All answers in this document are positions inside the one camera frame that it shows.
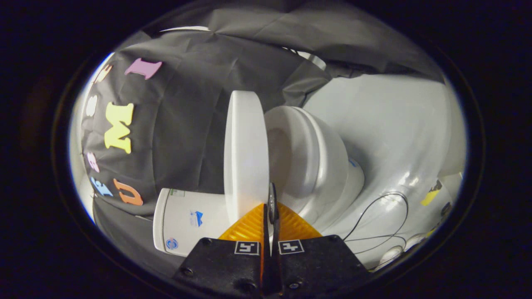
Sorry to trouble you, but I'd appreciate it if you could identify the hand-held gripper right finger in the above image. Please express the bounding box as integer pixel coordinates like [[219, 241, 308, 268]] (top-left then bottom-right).
[[271, 203, 370, 297]]

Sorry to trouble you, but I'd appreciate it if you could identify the yellow floor sticker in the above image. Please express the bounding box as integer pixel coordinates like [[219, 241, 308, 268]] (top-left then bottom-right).
[[421, 179, 443, 206]]

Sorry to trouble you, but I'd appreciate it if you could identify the thin black cable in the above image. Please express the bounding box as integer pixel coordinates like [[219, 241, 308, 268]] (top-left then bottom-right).
[[344, 192, 410, 255]]

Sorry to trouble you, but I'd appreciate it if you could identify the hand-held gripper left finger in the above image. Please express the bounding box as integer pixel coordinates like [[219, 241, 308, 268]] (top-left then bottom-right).
[[172, 203, 271, 297]]

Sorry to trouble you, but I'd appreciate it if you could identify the white toilet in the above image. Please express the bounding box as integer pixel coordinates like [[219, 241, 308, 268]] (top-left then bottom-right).
[[153, 106, 365, 256]]

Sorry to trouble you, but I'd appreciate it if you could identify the black backdrop cloth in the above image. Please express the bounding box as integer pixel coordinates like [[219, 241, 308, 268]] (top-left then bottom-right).
[[81, 4, 445, 277]]

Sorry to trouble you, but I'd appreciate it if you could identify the white toilet lid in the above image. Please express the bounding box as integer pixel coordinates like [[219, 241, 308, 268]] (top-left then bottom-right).
[[224, 91, 280, 227]]

